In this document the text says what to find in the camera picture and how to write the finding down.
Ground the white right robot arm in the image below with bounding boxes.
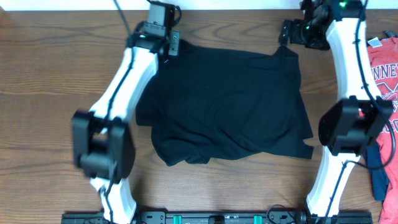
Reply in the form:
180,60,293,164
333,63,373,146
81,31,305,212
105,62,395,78
279,0,394,223

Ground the red printed t-shirt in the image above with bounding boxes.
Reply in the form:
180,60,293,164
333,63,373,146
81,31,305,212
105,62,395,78
362,36,398,224

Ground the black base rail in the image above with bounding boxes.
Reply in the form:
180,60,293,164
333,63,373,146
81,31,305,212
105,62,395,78
60,210,374,224

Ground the black polo shirt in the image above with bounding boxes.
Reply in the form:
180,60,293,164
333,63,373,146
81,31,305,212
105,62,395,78
136,40,313,166

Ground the navy blue garment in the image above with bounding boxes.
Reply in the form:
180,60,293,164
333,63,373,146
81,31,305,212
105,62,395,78
364,143,389,202

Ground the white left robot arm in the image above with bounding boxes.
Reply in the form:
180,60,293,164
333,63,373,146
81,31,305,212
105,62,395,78
62,30,180,223

